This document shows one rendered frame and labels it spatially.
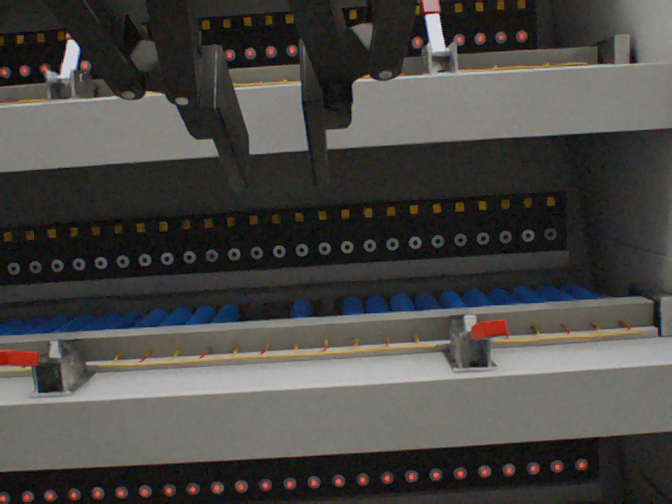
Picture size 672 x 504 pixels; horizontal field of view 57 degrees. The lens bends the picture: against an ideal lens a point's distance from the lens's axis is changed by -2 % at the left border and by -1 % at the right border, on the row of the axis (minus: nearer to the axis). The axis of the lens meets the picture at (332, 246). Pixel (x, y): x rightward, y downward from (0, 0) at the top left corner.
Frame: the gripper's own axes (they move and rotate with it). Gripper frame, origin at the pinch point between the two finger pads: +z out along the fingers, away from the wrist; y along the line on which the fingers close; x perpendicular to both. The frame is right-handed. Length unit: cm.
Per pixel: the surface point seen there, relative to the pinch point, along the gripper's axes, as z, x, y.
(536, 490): 33.1, 16.1, -17.6
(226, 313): 24.4, 1.5, 6.8
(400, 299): 25.3, 1.0, -7.1
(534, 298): 23.4, 2.1, -17.2
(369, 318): 19.2, 3.9, -4.2
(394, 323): 19.0, 4.4, -5.9
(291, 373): 17.3, 7.7, 1.1
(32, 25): 29, -33, 29
